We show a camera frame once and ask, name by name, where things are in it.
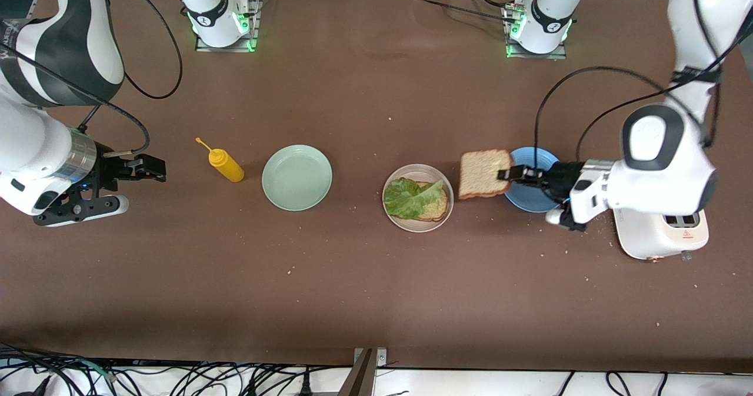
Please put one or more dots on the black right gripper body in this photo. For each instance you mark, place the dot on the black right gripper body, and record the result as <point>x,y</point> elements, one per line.
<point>107,168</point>

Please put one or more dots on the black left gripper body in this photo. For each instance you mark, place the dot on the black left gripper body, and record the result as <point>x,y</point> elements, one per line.
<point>560,177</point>

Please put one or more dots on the bread slice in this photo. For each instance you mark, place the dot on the bread slice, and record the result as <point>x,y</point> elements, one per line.
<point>482,175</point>
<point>438,208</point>

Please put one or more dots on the yellow squeeze sauce bottle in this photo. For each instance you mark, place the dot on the yellow squeeze sauce bottle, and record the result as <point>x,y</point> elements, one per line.
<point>229,169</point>

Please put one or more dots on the green lettuce leaf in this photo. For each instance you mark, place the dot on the green lettuce leaf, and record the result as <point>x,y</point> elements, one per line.
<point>406,199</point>

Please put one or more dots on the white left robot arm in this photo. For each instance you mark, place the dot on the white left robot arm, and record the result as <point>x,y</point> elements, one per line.
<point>676,184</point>

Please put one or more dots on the blue plate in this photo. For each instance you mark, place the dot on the blue plate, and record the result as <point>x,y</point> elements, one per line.
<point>529,199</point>

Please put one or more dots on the beige plate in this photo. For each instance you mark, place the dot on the beige plate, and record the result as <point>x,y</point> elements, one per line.
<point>418,226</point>

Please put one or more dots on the pale green plate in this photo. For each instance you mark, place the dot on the pale green plate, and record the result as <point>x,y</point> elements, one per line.
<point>297,178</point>

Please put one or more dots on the white toaster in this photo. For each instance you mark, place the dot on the white toaster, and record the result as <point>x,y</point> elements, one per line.
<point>653,243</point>

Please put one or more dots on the black power plug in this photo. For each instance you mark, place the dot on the black power plug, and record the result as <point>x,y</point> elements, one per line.
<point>306,387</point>

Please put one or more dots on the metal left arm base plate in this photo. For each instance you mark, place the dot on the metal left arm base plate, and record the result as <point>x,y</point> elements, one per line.
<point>535,56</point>

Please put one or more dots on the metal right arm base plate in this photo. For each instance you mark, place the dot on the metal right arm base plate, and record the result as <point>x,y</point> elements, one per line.
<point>226,47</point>

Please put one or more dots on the grey aluminium profile bracket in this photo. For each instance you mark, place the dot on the grey aluminium profile bracket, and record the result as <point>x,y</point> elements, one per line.
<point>362,378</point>

